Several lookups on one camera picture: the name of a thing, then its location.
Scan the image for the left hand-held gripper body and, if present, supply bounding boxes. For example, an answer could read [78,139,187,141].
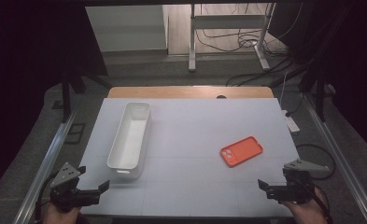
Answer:
[49,161,101,214]

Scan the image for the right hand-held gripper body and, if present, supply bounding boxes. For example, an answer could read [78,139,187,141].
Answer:
[266,159,330,205]

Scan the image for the orange phone case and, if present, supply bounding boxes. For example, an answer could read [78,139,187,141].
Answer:
[219,135,264,168]

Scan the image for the white plastic bin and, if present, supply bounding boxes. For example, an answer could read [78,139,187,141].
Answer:
[106,102,152,180]

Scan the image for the person's right hand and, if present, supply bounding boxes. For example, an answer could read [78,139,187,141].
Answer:
[282,187,329,224]

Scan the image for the person's left hand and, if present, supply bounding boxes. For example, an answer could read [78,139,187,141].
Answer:
[42,203,81,224]

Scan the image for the white power strip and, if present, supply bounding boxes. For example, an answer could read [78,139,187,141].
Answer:
[281,109,301,134]

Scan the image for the black metal stand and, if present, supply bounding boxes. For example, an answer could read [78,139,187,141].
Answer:
[298,66,330,123]
[60,70,112,124]

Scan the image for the white board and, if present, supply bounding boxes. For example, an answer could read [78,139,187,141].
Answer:
[78,97,301,218]

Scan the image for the wooden table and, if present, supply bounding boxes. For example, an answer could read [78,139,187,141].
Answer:
[106,86,275,100]

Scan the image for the black curtain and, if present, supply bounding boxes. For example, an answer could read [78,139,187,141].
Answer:
[0,0,108,200]
[268,0,367,160]

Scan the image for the white panel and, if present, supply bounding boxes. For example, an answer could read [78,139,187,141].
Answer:
[85,4,170,53]

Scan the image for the left hand-held gripper black cable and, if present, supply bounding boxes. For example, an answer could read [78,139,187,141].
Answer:
[34,171,61,224]

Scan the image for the hand-held gripper black cable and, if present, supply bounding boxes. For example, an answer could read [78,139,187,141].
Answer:
[308,182,333,224]
[34,171,61,224]

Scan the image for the aluminium rail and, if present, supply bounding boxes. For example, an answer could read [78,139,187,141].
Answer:
[12,110,79,224]
[302,92,367,224]

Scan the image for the right hand-held gripper black cable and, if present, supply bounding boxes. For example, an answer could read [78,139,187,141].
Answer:
[308,182,333,224]

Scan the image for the black looped floor cable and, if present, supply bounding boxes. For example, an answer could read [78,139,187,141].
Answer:
[295,143,337,181]

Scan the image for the black floor cables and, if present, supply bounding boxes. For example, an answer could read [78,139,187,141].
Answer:
[225,57,301,88]

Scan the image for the tangle of black cables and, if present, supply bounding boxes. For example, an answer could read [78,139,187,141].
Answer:
[194,3,297,58]

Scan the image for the grey metal desk frame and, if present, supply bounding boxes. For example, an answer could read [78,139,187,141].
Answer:
[188,3,277,73]

